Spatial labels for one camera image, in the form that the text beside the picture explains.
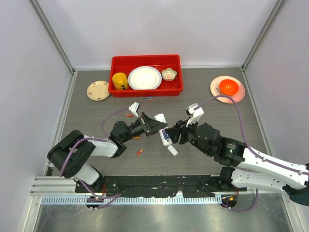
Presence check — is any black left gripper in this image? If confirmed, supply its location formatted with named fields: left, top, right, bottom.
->
left=121, top=112, right=167, bottom=143

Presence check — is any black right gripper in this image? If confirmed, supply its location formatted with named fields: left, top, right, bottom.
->
left=166, top=116, right=212, bottom=156

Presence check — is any white remote control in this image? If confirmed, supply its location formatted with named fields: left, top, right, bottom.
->
left=154, top=114, right=172, bottom=146

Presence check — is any white battery cover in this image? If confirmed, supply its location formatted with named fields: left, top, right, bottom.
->
left=167, top=145, right=178, bottom=156

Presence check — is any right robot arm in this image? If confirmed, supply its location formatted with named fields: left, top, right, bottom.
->
left=165, top=121, right=309, bottom=206

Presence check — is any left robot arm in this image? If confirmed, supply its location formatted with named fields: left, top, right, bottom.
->
left=47, top=112, right=168, bottom=193

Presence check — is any white plate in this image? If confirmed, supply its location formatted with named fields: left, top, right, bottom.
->
left=128, top=66, right=162, bottom=90

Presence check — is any yellow mug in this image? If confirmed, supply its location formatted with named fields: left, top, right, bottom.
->
left=112, top=72, right=128, bottom=90

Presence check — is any small flower bowl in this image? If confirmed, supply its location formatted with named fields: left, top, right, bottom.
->
left=161, top=68, right=177, bottom=81

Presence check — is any beige floral plate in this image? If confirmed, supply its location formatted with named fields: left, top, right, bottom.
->
left=86, top=81, right=110, bottom=101

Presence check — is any red plastic bin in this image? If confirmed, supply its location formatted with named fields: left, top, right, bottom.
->
left=109, top=54, right=183, bottom=97

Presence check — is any orange bowl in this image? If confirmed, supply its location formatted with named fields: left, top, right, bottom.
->
left=219, top=79, right=239, bottom=96

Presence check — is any pink plate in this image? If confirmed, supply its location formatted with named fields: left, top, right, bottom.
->
left=210, top=76, right=246, bottom=102

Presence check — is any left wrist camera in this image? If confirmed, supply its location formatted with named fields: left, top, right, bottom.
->
left=128, top=102, right=140, bottom=118

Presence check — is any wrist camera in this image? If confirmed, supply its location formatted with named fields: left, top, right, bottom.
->
left=185, top=103, right=204, bottom=128
left=128, top=102, right=140, bottom=118

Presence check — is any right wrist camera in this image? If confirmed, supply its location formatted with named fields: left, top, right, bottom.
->
left=185, top=103, right=204, bottom=128

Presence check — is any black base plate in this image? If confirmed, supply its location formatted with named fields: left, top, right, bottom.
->
left=87, top=175, right=247, bottom=198

